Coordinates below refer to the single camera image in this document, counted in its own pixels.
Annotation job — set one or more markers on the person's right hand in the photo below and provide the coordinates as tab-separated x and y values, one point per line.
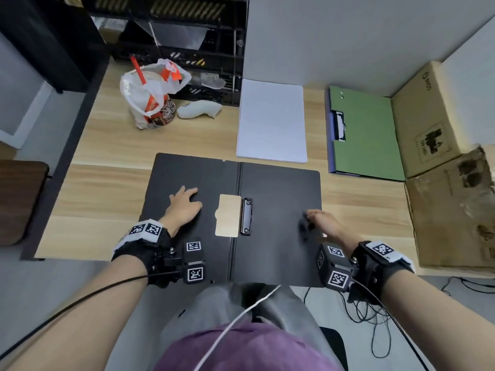
332	227

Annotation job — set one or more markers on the person's left hand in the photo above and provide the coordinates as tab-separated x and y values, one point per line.
181	212

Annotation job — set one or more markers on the blue folder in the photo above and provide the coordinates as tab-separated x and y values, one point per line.
330	150
278	197

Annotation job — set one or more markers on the green folder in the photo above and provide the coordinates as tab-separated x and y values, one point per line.
367	139

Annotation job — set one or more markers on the squared stack of white papers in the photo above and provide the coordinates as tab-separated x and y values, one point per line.
270	123

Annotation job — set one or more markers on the person's left forearm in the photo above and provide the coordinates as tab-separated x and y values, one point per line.
85	320

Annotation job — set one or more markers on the grey trousers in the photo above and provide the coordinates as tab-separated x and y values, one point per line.
216	305

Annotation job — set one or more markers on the printed drink cup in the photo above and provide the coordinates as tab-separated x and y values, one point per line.
166	113

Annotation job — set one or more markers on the white handheld controller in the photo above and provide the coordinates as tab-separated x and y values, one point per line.
197	110

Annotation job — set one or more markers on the flat printed cardboard box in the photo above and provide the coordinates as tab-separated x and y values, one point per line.
444	216

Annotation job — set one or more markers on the drink cup in plastic bag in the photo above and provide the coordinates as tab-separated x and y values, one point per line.
143	100

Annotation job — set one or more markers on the brown labelled cardboard box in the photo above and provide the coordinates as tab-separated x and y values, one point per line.
421	112

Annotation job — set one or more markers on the red drinking straw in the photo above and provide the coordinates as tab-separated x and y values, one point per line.
137	71

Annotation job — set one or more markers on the dark brown wooden stool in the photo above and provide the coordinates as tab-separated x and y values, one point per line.
21	200

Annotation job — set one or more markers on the black stacked file tray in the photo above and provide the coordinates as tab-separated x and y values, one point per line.
174	30

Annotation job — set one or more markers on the white box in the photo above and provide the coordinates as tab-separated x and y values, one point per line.
472	92

